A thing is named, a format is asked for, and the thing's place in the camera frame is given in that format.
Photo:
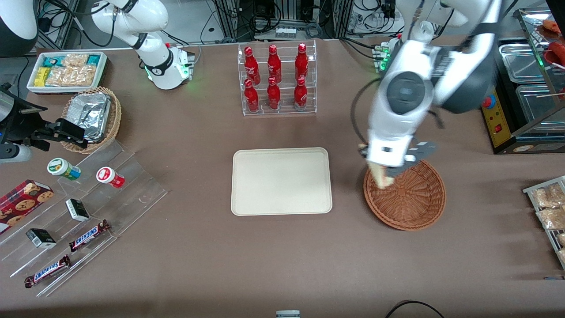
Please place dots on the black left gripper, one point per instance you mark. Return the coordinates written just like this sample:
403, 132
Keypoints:
392, 171

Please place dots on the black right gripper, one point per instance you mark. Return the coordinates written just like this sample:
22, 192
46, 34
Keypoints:
23, 123

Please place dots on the triangular sandwich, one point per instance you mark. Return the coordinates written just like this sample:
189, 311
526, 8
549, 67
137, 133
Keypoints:
380, 177

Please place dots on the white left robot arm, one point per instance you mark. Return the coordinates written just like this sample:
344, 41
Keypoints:
399, 119

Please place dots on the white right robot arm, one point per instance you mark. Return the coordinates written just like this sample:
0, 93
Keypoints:
152, 17

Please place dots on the tan wicker basket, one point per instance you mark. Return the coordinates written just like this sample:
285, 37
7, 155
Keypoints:
114, 115

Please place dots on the round brown wicker basket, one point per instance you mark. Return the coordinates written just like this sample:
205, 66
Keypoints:
415, 203

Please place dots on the cream plastic tray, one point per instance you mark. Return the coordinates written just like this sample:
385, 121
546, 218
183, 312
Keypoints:
281, 182

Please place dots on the aluminium foil container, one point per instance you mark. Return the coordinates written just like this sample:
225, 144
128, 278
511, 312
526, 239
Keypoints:
90, 112

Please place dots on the green lid cup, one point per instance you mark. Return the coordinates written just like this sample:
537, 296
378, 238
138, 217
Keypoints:
59, 167

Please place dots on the red lid cup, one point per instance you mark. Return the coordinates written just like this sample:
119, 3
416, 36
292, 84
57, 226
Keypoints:
108, 176

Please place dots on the large clear snack bag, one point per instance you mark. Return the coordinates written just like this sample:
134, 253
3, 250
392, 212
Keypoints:
73, 76

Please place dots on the yellow snack pack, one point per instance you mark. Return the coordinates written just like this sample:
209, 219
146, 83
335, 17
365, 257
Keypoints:
42, 77

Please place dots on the white plastic snack bin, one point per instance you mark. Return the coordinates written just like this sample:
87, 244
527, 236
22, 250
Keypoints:
102, 70

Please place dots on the small clear snack bag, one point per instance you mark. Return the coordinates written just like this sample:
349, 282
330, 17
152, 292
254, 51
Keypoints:
75, 60

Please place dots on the teal snack pack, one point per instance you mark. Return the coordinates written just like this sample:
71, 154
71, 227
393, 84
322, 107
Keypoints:
54, 61
93, 60

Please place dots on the small black white box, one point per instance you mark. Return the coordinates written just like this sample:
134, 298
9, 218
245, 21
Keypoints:
40, 238
77, 210

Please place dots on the red cookie box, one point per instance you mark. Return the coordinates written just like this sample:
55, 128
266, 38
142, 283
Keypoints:
22, 205

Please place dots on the clear acrylic step display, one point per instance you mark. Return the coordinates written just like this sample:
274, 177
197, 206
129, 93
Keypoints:
132, 194

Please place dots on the Snickers chocolate bar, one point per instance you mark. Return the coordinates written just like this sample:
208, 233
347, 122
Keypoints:
88, 235
47, 271

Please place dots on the red soda bottle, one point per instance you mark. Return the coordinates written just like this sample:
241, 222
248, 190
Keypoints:
274, 64
300, 94
301, 62
273, 95
250, 65
251, 97

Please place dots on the clear acrylic bottle rack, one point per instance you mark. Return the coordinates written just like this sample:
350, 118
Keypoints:
284, 110

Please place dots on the black food warmer machine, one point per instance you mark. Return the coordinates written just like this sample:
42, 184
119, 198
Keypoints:
499, 128

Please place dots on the white power strip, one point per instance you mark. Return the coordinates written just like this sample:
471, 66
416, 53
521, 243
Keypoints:
285, 32

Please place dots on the steel pan in warmer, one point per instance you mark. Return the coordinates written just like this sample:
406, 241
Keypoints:
536, 106
521, 62

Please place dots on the clear bag of pastries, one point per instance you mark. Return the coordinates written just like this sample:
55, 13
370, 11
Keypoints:
562, 255
549, 195
551, 218
561, 239

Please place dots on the small grey object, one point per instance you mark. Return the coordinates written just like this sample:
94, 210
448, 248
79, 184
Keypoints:
288, 314

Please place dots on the red food item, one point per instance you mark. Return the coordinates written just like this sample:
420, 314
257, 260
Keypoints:
557, 53

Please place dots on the orange food item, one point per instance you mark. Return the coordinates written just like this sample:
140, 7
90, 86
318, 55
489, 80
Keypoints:
551, 24

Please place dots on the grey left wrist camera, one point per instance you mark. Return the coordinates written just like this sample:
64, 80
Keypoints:
388, 154

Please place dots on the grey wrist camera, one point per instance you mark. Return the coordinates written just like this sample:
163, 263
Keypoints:
388, 154
15, 153

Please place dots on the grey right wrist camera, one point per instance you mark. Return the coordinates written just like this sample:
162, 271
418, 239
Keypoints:
15, 153

